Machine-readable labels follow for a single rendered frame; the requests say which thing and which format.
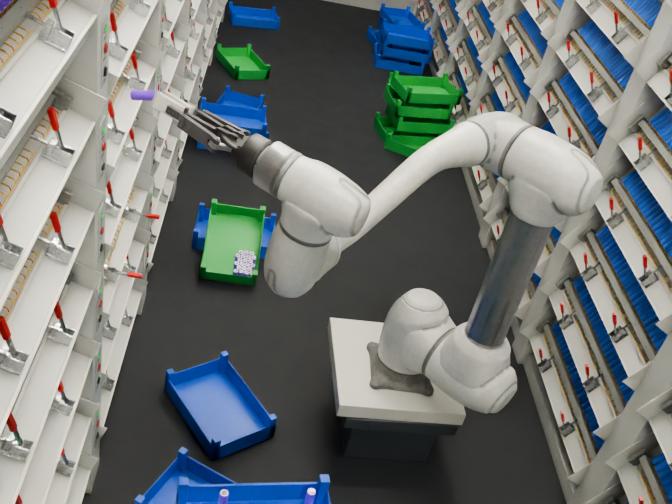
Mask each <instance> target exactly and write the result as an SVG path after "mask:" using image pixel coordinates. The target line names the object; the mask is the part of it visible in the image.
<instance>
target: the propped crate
mask: <svg viewBox="0 0 672 504"><path fill-rule="evenodd" d="M265 210H266V206H260V209H253V208H247V207H240V206H233V205H227V204H220V203H217V199H213V198H212V202H211V208H210V214H209V220H208V226H207V231H206V237H205V243H204V249H203V255H202V261H201V267H200V279H206V280H214V281H221V282H228V283H236V284H243V285H250V286H255V285H256V281H257V276H258V268H259V260H260V251H261V243H262V235H263V226H264V218H265ZM239 250H243V251H248V252H251V251H252V252H254V256H256V262H255V270H252V276H251V277H247V276H240V275H233V268H234V261H235V255H236V254H237V253H238V252H239Z"/></svg>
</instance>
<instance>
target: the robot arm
mask: <svg viewBox="0 0 672 504"><path fill-rule="evenodd" d="M163 92H164V94H162V93H160V92H159V91H156V92H155V95H154V97H153V100H152V103H151V106H152V107H154V108H155V109H157V110H159V111H160V112H162V113H164V114H165V115H167V116H169V117H171V118H172V119H174V120H176V121H177V122H178V124H177V127H178V128H180V129H181V130H182V131H184V132H185V133H187V134H188V135H190V136H191V137H192V138H194V139H195V140H197V141H198V142H199V143H201V144H202V145H204V146H205V147H206V148H207V149H208V150H209V151H210V152H211V153H214V154H215V153H216V152H217V150H221V151H222V153H224V154H226V155H228V156H232V157H234V158H235V161H236V163H235V165H236V168H237V169H238V170H239V171H241V172H242V173H244V174H246V175H247V176H249V177H251V178H253V183H254V184H255V185H256V186H258V187H260V188H261V189H263V190H265V191H266V192H268V193H269V194H271V195H272V196H273V197H275V198H278V199H279V200H280V201H282V202H283V203H282V213H281V217H280V220H279V222H278V224H277V225H276V227H275V229H274V231H273V233H272V236H271V238H270V241H269V244H268V247H267V251H266V255H265V260H264V277H265V281H266V282H267V283H268V285H269V287H270V288H271V290H272V291H273V292H274V293H276V294H277V295H279V296H282V297H285V298H297V297H299V296H301V295H303V294H305V293H306V292H307V291H308V290H310V289H311V288H312V287H313V285H314V283H315V282H316V281H319V280H320V278H321V277H322V276H323V275H324V274H325V273H326V272H327V271H329V270H330V269H331V268H332V267H334V266H335V265H336V264H337V263H338V261H339V258H340V254H341V251H343V250H344V249H346V248H347V247H349V246H350V245H352V244H353V243H354V242H356V241H357V240H358V239H360V238H361V237H362V236H363V235H365V234H366V233H367V232H368V231H369V230H370V229H372V228H373V227H374V226H375V225H376V224H377V223H379V222H380V221H381V220H382V219H383V218H384V217H385V216H387V215H388V214H389V213H390V212H391V211H392V210H393V209H395V208H396V207H397V206H398V205H399V204H400V203H401V202H403V201H404V200H405V199H406V198H407V197H408V196H409V195H411V194H412V193H413V192H414V191H415V190H416V189H417V188H419V187H420V186H421V185H422V184H423V183H424V182H426V181H427V180H428V179H429V178H431V177H432V176H434V175H435V174H437V173H438V172H440V171H442V170H444V169H448V168H456V167H473V166H478V165H480V167H481V168H484V169H486V170H488V171H490V172H492V173H494V174H496V175H498V176H500V177H502V178H503V179H505V180H507V181H508V182H509V183H508V191H509V206H510V209H511V210H510V212H509V215H508V218H507V220H506V223H505V226H504V228H503V231H502V233H501V236H500V239H499V241H498V244H497V246H496V249H495V252H494V254H493V257H492V260H491V262H490V265H489V267H488V270H487V273H486V275H485V278H484V280H483V283H482V286H481V288H480V291H479V294H478V296H477V299H476V301H475V304H474V307H473V309H472V312H471V315H470V317H469V320H468V322H465V323H463V324H460V325H459V326H457V327H456V325H455V324H454V322H453V321H452V320H451V318H450V317H449V311H448V308H447V306H446V304H445V303H444V301H443V300H442V298H440V297H439V296H438V295H437V294H436V293H434V292H432V291H430V290H428V289H423V288H416V289H412V290H410V291H408V292H407V293H405V294H404V295H403V296H402V297H400V298H399V299H397V300H396V302H395V303H394V304H393V306H392V307H391V309H390V310H389V312H388V315H387V317H386V319H385V322H384V325H383V328H382V331H381V335H380V339H379V343H376V342H369V343H368V344H367V347H366V348H367V351H368V353H369V358H370V371H371V380H370V383H369V386H370V387H371V388H372V389H374V390H380V389H387V390H395V391H402V392H410V393H418V394H422V395H424V396H428V397H430V396H432V395H433V392H434V388H433V386H432V384H431V382H430V380H431V381H432V382H433V383H434V384H435V385H436V386H437V387H438V388H439V389H441V390H442V391H443V392H444V393H446V394H447V395H448V396H450V397H451V398H452V399H454V400H455V401H457V402H458V403H460V404H461V405H463V406H465V407H467V408H469V409H471V410H474V411H477V412H480V413H485V414H488V413H497V412H499V411H500V410H501V409H502V408H504V407H505V405H506V404H507V403H508V402H509V401H510V400H511V399H512V397H513V396H514V394H515V393H516V391H517V376H516V373H515V370H514V369H513V368H512V367H511V366H510V352H511V347H510V344H509V342H508V340H507V338H506V335H507V333H508V330H509V328H510V326H511V323H512V321H513V319H514V316H515V314H516V311H517V309H518V307H519V304H520V302H521V300H522V297H523V295H524V293H525V290H526V288H527V286H528V283H529V281H530V279H531V277H532V275H533V273H534V271H535V268H536V266H537V263H538V261H539V259H540V256H541V254H542V252H543V249H544V247H545V245H546V242H547V240H548V238H549V235H550V233H551V231H552V228H553V226H554V225H556V224H558V223H559V222H561V221H562V220H563V219H564V218H565V216H569V217H573V216H578V215H582V214H583V213H585V212H587V211H588V210H589V209H591V207H592V206H593V205H594V204H595V203H596V201H597V200H598V198H599V196H600V194H601V191H602V188H603V177H602V174H601V171H600V170H599V168H598V167H597V166H596V164H595V163H594V162H593V161H592V160H591V159H590V158H589V157H588V156H587V155H586V154H585V153H584V152H582V151H581V150H580V149H578V148H577V147H575V146H573V145H572V144H570V143H569V142H567V141H565V140H563V139H562V138H560V137H558V136H556V135H554V134H552V133H550V132H548V131H545V130H542V129H539V128H537V127H535V126H533V125H531V124H529V123H527V122H525V121H523V120H522V119H521V118H519V117H518V116H516V115H514V114H512V113H508V112H501V111H497V112H489V113H484V114H480V115H477V116H473V117H471V118H469V119H467V120H465V121H463V122H461V123H459V124H457V125H455V126H454V127H453V128H451V129H450V130H449V131H447V132H445V133H444V134H442V135H441V136H439V137H437V138H435V139H434V140H432V141H430V142H429V143H427V144H426V145H424V146H423V147H421V148H420V149H419V150H417V151H416V152H415V153H413V154H412V155H411V156H410V157H409V158H407V159H406V160H405V161H404V162H403V163H402V164H401V165H400V166H398V167H397V168H396V169H395V170H394V171H393V172H392V173H391V174H390V175H389V176H388V177H387V178H386V179H385V180H384V181H383V182H381V183H380V184H379V185H378V186H377V187H376V188H375V189H374V190H373V191H372V192H371V193H370V194H369V195H367V194H366V193H365V192H364V191H363V190H362V189H361V188H360V187H359V186H358V185H357V184H355V183H354V182H353V181H352V180H350V179H349V178H348V177H346V176H345V175H344V174H342V173H341V172H339V171H337V170H336V169H334V168H332V167H331V166H329V165H327V164H325V163H323V162H321V161H318V160H314V159H310V158H308V157H305V156H303V155H302V154H301V153H299V152H297V151H295V150H293V149H291V148H290V147H288V146H286V145H285V144H283V143H281V142H278V141H277V142H274V143H273V142H272V141H270V140H268V139H267V138H265V137H263V136H262V135H260V134H257V133H256V134H253V135H251V136H250V133H251V132H250V131H248V130H245V129H243V128H240V127H238V126H236V125H234V124H232V123H230V122H228V121H226V120H224V119H223V118H221V117H219V116H217V115H215V114H213V113H211V112H209V111H207V110H205V109H203V111H201V110H199V109H195V108H194V107H193V106H191V105H189V104H188V103H186V102H184V101H183V100H181V99H179V98H178V97H176V96H174V95H173V94H171V93H169V92H168V91H166V90H163ZM194 109H195V110H194ZM249 136H250V137H249Z"/></svg>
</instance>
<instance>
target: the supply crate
mask: <svg viewBox="0 0 672 504"><path fill-rule="evenodd" d="M329 484H330V478H329V475H328V474H323V475H319V479H318V482H282V483H234V484H189V477H179V478H178V486H177V494H176V504H218V499H219V493H220V491H221V490H222V489H226V490H228V491H229V496H228V502H227V504H304V500H305V496H306V493H307V490H308V489H309V488H314V489H315V490H316V494H315V498H314V502H313V504H331V503H330V498H329V492H328V488H329Z"/></svg>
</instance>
